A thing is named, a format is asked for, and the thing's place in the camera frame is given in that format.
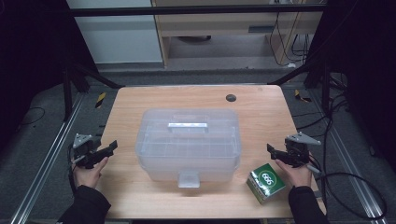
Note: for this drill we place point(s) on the person's left hand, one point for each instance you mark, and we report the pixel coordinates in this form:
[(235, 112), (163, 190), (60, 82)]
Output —
[(87, 177)]

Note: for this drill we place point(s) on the white cabinet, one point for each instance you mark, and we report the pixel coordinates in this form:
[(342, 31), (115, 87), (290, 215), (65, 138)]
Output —
[(118, 37)]

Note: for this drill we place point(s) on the clear plastic box lid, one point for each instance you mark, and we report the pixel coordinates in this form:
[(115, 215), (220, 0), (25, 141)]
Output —
[(186, 140)]

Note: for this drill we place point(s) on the aluminium floor rail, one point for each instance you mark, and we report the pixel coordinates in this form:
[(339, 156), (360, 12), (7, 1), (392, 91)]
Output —
[(351, 165), (46, 158)]

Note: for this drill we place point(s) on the grey tape piece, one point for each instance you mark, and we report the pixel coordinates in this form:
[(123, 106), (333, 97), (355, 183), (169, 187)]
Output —
[(317, 194)]

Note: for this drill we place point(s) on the green cardboard box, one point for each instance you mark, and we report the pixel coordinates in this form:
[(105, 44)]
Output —
[(265, 183)]

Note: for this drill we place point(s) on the person's right hand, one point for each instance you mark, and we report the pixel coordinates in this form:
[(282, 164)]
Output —
[(299, 177)]

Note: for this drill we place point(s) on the black metal stand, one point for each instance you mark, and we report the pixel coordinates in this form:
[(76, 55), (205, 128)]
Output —
[(325, 87), (67, 93)]

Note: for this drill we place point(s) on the black table grommet hole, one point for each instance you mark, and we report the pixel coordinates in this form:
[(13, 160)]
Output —
[(231, 98)]

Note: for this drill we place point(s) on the clear plastic storage box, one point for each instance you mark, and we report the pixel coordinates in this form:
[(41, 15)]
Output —
[(162, 171)]

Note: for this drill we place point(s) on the light wooden desk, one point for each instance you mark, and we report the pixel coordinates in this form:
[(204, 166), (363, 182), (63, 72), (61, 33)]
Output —
[(218, 21)]

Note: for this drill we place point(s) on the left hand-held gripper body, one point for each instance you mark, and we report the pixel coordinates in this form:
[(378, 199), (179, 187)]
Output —
[(83, 152)]

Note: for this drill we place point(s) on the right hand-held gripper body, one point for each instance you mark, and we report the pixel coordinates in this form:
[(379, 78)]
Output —
[(297, 152)]

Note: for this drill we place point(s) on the black horizontal frame bar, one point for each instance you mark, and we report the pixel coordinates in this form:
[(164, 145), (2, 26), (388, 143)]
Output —
[(186, 10)]

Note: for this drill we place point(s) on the white plug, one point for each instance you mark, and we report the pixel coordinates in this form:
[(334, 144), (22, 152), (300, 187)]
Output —
[(291, 65)]

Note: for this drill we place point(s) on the yellow and black tape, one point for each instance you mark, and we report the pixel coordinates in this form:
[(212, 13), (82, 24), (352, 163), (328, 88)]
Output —
[(301, 96), (100, 100)]

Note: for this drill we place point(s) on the black curtain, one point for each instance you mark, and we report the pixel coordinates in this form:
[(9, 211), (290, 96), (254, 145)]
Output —
[(31, 62), (367, 77)]

